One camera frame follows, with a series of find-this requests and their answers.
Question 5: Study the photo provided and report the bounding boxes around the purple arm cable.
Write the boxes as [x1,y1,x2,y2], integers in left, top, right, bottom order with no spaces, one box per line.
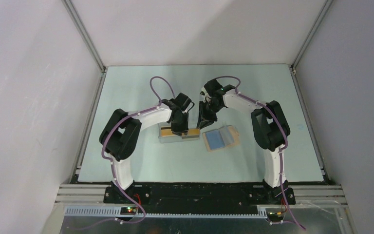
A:
[214,76,305,231]
[101,76,176,225]

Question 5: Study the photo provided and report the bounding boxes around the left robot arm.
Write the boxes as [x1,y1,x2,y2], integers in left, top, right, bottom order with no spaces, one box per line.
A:
[99,93,195,203]

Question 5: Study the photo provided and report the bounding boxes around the right aluminium frame post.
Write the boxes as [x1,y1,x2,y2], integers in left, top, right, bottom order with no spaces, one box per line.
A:
[290,0,334,74]

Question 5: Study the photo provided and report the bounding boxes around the left aluminium frame post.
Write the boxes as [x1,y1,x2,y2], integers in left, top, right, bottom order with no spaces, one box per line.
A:
[61,0,106,73]

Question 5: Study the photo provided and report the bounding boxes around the beige leather card holder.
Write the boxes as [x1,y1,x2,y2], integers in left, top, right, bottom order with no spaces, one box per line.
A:
[202,125,240,152]

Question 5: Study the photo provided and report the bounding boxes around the blue credit card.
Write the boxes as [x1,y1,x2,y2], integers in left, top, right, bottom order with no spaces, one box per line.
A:
[205,130,225,151]

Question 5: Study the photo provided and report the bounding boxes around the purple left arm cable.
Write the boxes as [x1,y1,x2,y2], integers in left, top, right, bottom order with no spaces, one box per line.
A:
[101,76,176,225]

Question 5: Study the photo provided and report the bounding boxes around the aluminium frame post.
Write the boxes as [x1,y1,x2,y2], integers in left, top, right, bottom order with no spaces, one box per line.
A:
[61,0,106,73]
[290,0,334,74]

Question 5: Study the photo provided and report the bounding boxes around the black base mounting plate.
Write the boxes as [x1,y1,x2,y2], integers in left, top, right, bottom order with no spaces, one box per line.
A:
[103,182,296,215]

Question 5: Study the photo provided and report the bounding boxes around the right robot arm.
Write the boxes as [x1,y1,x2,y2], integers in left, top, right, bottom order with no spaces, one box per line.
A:
[197,78,290,204]

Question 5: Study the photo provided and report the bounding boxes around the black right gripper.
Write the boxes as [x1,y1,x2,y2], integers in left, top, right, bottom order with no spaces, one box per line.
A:
[196,100,223,130]

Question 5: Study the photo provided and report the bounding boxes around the orange credit card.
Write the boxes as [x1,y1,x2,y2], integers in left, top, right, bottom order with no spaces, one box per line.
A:
[159,128,201,137]

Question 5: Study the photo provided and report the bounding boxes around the grey slotted cable duct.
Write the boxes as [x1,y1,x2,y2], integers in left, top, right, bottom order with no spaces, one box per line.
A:
[64,206,267,219]

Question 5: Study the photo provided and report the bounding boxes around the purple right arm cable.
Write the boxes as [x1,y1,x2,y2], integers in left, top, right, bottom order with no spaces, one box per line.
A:
[214,76,305,231]

